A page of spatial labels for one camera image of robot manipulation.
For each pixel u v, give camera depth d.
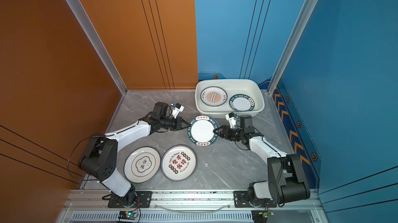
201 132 0.84
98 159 0.46
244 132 0.70
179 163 0.85
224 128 0.77
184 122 0.82
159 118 0.71
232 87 1.15
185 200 0.75
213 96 1.12
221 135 0.77
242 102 1.12
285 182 0.42
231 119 0.81
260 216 0.71
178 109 0.82
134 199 0.71
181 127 0.80
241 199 0.72
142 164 0.85
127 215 0.71
